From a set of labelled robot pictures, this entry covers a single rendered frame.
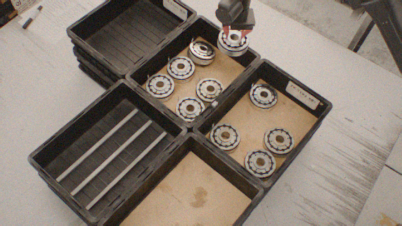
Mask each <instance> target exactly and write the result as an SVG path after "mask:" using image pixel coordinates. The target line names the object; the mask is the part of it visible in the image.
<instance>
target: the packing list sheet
mask: <svg viewBox="0 0 402 226"><path fill-rule="evenodd" d="M102 3H103V2H102V1H100V0H42V1H41V2H40V3H38V4H37V5H35V6H34V7H33V8H31V9H30V10H28V11H26V12H24V13H23V14H21V15H20V16H22V17H23V19H21V20H20V21H18V23H19V24H21V25H24V24H25V22H26V21H27V20H28V19H29V18H30V16H31V15H32V14H33V13H34V11H35V10H36V9H37V8H38V6H42V7H43V9H42V10H41V11H40V12H39V13H38V14H37V15H36V17H35V18H34V20H33V21H32V22H31V24H30V25H29V26H28V27H27V28H28V29H29V30H31V31H32V32H34V33H35V34H36V35H39V36H41V37H42V38H44V39H46V40H47V41H49V42H50V43H52V44H53V45H55V44H56V43H57V42H58V41H59V40H60V39H61V38H62V37H64V36H65V35H66V34H67V33H66V29H67V27H69V26H70V25H71V24H73V23H74V22H76V21H77V20H78V19H80V18H81V17H83V16H84V15H85V14H87V13H88V12H89V11H91V10H93V9H94V8H96V7H97V6H98V5H100V4H102Z"/></svg>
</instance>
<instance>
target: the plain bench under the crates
mask: <svg viewBox="0 0 402 226"><path fill-rule="evenodd" d="M41 1H42V0H37V2H35V3H34V4H33V5H32V6H31V7H30V8H28V9H27V10H26V11H28V10H30V9H31V8H33V7H34V6H35V5H37V4H38V3H40V2H41ZM181 1H182V2H184V3H185V4H186V5H187V6H189V7H191V8H192V9H194V10H196V11H197V15H200V14H201V15H203V16H205V17H206V18H208V19H209V20H211V22H213V23H215V24H216V25H217V26H219V27H220V28H221V27H222V23H220V22H219V21H218V20H217V18H216V17H215V10H216V9H217V5H218V3H219V1H220V0H181ZM250 8H252V9H254V16H255V20H256V25H255V27H254V26H253V27H254V28H253V31H252V32H251V33H250V34H248V36H249V47H250V48H252V49H253V50H255V51H256V52H258V53H259V54H260V55H261V59H263V58H265V59H267V60H270V61H271V62H273V63H274V64H276V65H277V66H279V67H280V68H282V69H283V70H284V71H286V72H287V73H289V74H290V75H291V76H293V77H295V78H296V79H297V80H299V81H300V82H302V83H303V84H305V85H307V86H309V87H310V88H311V89H312V90H314V91H316V92H317V93H318V94H320V95H321V96H323V97H325V98H326V99H327V100H329V101H330V102H331V103H332V104H333V109H332V110H331V111H330V112H329V114H328V115H327V116H326V118H325V119H324V120H323V121H322V124H321V126H320V127H319V128H318V129H317V131H316V132H315V134H314V135H313V136H312V138H311V140H309V142H308V143H307V145H306V146H305V147H304V148H303V149H302V151H301V152H300V153H299V155H298V156H297V157H296V158H295V160H294V161H292V163H291V164H290V165H289V167H287V169H286V171H285V172H284V173H283V175H282V176H281V177H280V179H279V180H278V181H277V182H276V183H275V185H274V186H273V187H272V188H271V189H270V191H269V192H268V193H267V194H266V196H265V197H264V198H263V199H262V200H261V203H260V204H259V205H258V206H257V207H256V208H255V209H254V210H253V212H251V214H250V216H249V217H248V218H247V220H246V221H245V222H244V223H243V224H242V226H354V225H355V224H356V222H357V219H358V218H359V215H360V214H361V212H362V210H363V207H364V205H365V203H366V201H367V199H368V197H369V195H370V193H371V191H372V189H373V187H374V185H375V184H376V182H377V180H378V178H379V175H380V174H381V172H382V170H383V168H384V165H385V164H386V162H387V160H388V157H389V155H390V153H391V151H392V149H393V147H394V145H395V143H396V141H397V139H398V137H399V135H400V134H401V132H402V78H401V77H399V76H398V75H396V74H394V73H392V72H390V71H389V70H387V69H385V68H383V67H382V66H380V65H378V64H376V63H374V62H372V61H370V60H367V59H366V58H364V57H363V56H360V55H359V54H357V53H355V52H353V51H351V50H350V49H348V48H346V47H344V46H342V45H340V44H338V43H337V42H335V41H334V40H331V39H330V38H327V37H326V36H324V35H321V34H319V33H317V32H316V31H314V30H312V29H310V28H309V27H307V26H305V25H303V24H301V23H299V22H297V21H295V20H294V19H292V18H290V17H288V16H287V15H285V14H283V13H281V12H279V11H278V10H276V9H273V8H271V7H269V6H267V5H265V4H263V3H262V2H261V1H258V0H251V5H250ZM26 11H23V12H22V13H21V14H23V13H24V12H26ZM21 14H19V15H17V16H16V17H15V18H13V19H12V20H11V21H10V22H9V23H8V24H6V25H5V26H3V27H2V28H1V29H0V226H88V225H87V224H86V223H85V222H84V221H83V220H82V219H81V218H80V217H79V216H78V215H77V214H76V213H75V212H73V211H72V210H71V209H70V208H69V207H68V206H67V205H66V204H65V203H64V202H63V201H62V200H61V199H60V198H59V197H58V196H57V195H56V194H55V193H54V192H53V191H52V190H51V189H50V188H49V187H48V186H47V184H46V183H45V182H44V181H43V180H42V179H41V178H40V177H39V176H38V172H37V171H36V170H35V169H34V168H33V167H32V165H30V163H29V162H28V156H29V155H30V154H31V153H32V152H33V151H34V150H35V149H36V148H37V147H38V146H40V145H41V144H42V143H43V142H45V141H46V140H47V139H48V138H49V137H51V136H53V135H54V134H55V133H56V132H57V131H58V130H59V129H60V128H62V127H63V126H64V125H65V124H66V123H67V122H69V121H70V120H71V119H73V118H74V117H75V116H76V115H77V114H78V113H80V112H81V111H82V110H84V109H85V108H86V107H87V106H88V105H89V104H91V103H92V102H93V101H94V100H95V99H97V98H98V97H99V96H100V95H102V94H103V93H104V92H105V91H106V89H104V88H103V87H102V86H100V85H99V84H97V83H96V82H95V81H93V80H92V79H91V78H90V77H89V76H88V75H86V74H85V73H84V72H83V71H82V70H81V69H80V68H79V63H80V62H78V61H77V57H75V56H74V54H73V51H72V48H73V47H74V44H72V43H71V41H70V40H71V38H69V37H68V36H67V35H65V36H64V37H62V38H61V39H60V40H59V41H58V42H57V43H56V44H55V45H53V44H52V43H50V42H49V41H47V40H46V39H44V38H42V37H41V36H39V35H36V34H35V33H34V32H32V31H31V30H29V29H28V28H26V29H25V30H24V29H23V28H22V26H23V25H21V24H19V23H18V21H20V20H21V19H23V17H22V16H20V15H21Z"/></svg>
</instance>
